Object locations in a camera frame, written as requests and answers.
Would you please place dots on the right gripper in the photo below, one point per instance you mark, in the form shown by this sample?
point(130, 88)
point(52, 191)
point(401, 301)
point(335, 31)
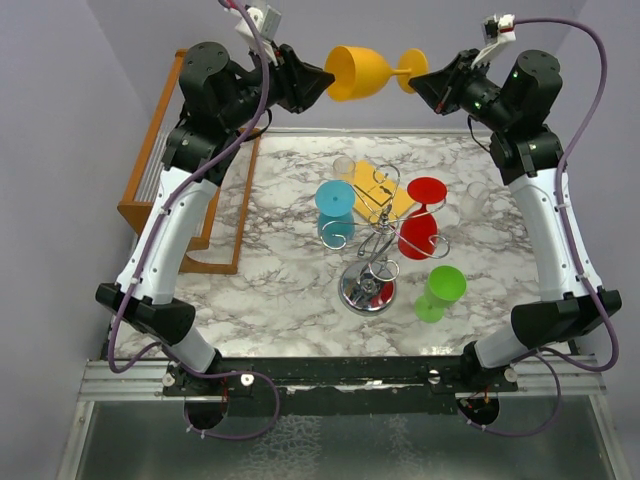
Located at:
point(441, 88)

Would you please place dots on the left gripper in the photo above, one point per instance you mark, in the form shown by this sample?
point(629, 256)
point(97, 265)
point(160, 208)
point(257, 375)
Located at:
point(300, 83)

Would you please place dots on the yellow plastic wine glass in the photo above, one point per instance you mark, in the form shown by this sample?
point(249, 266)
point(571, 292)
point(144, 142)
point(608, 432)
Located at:
point(361, 72)

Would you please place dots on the blue plastic wine glass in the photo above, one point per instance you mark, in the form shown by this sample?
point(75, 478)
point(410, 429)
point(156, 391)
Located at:
point(335, 200)

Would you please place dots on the red plastic wine glass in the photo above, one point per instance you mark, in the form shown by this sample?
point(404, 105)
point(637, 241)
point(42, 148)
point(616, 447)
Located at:
point(417, 239)

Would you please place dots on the green plastic wine glass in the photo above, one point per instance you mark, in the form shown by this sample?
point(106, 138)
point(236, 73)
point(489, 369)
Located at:
point(445, 285)

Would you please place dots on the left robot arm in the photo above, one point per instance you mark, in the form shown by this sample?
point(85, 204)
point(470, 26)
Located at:
point(222, 104)

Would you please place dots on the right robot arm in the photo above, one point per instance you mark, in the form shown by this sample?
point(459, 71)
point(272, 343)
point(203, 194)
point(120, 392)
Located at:
point(529, 156)

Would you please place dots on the clear wine glass by book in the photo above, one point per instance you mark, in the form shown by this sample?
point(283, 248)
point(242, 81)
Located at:
point(344, 169)

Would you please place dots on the clear wine glass right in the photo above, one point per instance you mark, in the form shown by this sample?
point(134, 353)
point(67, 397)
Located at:
point(473, 201)

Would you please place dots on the wooden dish rack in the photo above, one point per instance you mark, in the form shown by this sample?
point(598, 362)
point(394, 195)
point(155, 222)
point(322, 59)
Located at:
point(216, 244)

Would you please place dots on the chrome wine glass rack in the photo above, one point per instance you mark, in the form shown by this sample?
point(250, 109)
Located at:
point(368, 286)

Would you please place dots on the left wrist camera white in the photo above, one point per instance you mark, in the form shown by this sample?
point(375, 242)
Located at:
point(266, 20)

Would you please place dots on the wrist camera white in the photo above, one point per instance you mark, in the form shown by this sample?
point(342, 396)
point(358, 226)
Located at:
point(498, 31)
point(266, 20)

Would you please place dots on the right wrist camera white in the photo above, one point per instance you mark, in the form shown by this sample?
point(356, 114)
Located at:
point(498, 31)

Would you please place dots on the black mounting rail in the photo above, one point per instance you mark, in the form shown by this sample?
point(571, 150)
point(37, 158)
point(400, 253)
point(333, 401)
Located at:
point(331, 386)

